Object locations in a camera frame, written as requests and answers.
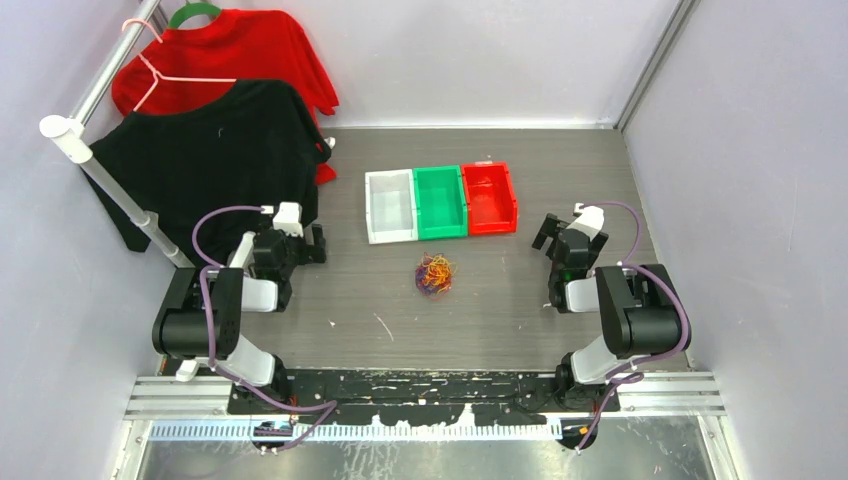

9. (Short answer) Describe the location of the coloured cable bundle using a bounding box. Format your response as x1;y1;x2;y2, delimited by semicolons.
414;251;458;299

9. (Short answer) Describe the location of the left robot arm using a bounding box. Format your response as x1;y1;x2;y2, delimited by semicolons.
152;223;326;413

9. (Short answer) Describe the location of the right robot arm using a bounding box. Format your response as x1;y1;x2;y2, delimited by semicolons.
532;207;691;411

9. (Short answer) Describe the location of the red plastic bin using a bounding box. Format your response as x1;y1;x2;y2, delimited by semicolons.
460;162;518;236

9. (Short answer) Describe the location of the white plastic bin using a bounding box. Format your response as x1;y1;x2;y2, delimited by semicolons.
365;169;419;245

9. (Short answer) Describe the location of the black t-shirt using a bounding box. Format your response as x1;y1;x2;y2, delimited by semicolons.
90;80;331;266

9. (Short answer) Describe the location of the green plastic bin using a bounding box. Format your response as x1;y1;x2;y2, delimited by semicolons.
413;165;468;240

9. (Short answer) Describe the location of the pink hanger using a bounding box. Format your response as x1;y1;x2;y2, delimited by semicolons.
121;18;236;112

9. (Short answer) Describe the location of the red t-shirt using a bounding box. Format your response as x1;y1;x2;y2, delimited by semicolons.
111;8;340;187

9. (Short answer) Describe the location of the white clothes rack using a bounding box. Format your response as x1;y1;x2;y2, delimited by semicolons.
39;0;192;268

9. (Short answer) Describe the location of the green hanger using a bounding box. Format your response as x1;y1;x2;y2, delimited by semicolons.
167;1;222;29

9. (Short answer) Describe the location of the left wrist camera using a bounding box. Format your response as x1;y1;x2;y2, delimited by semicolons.
272;202;304;238

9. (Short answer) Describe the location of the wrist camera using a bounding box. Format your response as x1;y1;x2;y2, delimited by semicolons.
272;202;304;238
569;203;604;240

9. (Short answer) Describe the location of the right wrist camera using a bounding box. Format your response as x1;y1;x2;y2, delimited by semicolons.
569;203;604;240

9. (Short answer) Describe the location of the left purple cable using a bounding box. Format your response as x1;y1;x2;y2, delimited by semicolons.
191;204;339;454

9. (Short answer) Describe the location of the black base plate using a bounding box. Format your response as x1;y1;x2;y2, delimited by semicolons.
227;368;622;427

